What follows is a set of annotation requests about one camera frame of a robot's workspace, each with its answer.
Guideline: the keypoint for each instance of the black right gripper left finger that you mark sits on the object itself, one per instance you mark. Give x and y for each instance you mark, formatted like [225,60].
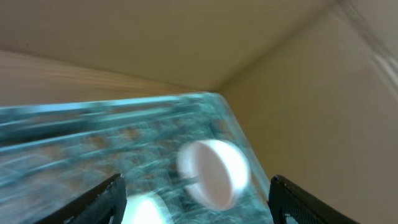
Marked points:
[103,204]

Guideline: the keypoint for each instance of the white cup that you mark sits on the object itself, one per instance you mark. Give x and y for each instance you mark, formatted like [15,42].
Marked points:
[146,208]

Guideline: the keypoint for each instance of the pink bowl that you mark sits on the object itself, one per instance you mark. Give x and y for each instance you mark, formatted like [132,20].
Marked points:
[219,169]

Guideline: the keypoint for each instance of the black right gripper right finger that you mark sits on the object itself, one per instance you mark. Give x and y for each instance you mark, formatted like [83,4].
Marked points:
[288,202]

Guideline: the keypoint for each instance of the grey dish rack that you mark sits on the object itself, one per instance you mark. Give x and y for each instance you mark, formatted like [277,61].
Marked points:
[51,154]

